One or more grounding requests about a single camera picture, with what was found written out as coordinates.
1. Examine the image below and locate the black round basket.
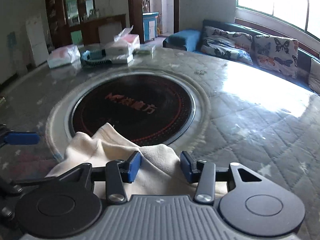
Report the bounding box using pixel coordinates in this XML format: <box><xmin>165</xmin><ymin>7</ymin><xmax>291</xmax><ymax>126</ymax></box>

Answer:
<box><xmin>81</xmin><ymin>49</ymin><xmax>112</xmax><ymax>66</ymax></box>

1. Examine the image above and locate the tissue pack white pink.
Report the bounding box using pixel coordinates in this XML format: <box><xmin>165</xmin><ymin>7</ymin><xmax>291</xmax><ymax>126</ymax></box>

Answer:
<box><xmin>47</xmin><ymin>44</ymin><xmax>80</xmax><ymax>68</ymax></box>

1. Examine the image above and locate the butterfly pillow right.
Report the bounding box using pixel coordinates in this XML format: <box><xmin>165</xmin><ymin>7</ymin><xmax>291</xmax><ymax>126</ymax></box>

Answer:
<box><xmin>254</xmin><ymin>35</ymin><xmax>299</xmax><ymax>79</ymax></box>

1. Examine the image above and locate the butterfly pillow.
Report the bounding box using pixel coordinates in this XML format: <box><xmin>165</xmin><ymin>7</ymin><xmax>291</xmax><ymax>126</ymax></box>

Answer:
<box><xmin>254</xmin><ymin>35</ymin><xmax>299</xmax><ymax>79</ymax></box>
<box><xmin>200</xmin><ymin>26</ymin><xmax>253</xmax><ymax>65</ymax></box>

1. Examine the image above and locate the blue white small cabinet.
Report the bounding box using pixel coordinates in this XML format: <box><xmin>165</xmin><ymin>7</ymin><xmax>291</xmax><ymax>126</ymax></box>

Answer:
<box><xmin>143</xmin><ymin>12</ymin><xmax>159</xmax><ymax>42</ymax></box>

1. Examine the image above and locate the window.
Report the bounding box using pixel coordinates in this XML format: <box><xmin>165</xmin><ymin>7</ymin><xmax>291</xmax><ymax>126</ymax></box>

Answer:
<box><xmin>237</xmin><ymin>0</ymin><xmax>319</xmax><ymax>39</ymax></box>

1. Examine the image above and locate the grey plain pillow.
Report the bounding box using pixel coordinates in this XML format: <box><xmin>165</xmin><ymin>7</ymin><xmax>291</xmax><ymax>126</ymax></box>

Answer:
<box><xmin>308</xmin><ymin>59</ymin><xmax>320</xmax><ymax>94</ymax></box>

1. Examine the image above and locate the cream sweater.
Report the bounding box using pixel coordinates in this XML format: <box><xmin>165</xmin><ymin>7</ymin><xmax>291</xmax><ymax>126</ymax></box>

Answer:
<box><xmin>48</xmin><ymin>124</ymin><xmax>196</xmax><ymax>197</ymax></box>

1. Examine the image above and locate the white refrigerator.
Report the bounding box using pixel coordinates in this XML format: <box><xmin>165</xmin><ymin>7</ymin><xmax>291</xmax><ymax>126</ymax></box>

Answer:
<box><xmin>25</xmin><ymin>14</ymin><xmax>49</xmax><ymax>67</ymax></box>

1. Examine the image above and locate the butterfly pillow left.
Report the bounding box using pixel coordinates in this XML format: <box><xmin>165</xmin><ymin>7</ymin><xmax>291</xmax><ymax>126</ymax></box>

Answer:
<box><xmin>200</xmin><ymin>26</ymin><xmax>253</xmax><ymax>65</ymax></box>

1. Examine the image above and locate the dark wooden cabinet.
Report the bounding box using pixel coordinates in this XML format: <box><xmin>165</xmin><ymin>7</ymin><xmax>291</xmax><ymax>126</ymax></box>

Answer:
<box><xmin>45</xmin><ymin>0</ymin><xmax>126</xmax><ymax>48</ymax></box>

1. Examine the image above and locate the black round induction cooktop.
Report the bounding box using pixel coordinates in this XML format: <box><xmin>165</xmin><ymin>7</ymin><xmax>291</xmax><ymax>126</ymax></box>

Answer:
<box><xmin>68</xmin><ymin>73</ymin><xmax>196</xmax><ymax>146</ymax></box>

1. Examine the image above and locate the white box stack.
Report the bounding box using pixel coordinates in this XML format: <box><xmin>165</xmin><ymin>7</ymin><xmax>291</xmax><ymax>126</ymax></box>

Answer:
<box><xmin>104</xmin><ymin>26</ymin><xmax>140</xmax><ymax>64</ymax></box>

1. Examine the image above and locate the blue corner sofa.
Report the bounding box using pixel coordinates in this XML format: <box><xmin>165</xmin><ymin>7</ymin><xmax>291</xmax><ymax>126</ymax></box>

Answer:
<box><xmin>163</xmin><ymin>19</ymin><xmax>319</xmax><ymax>91</ymax></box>

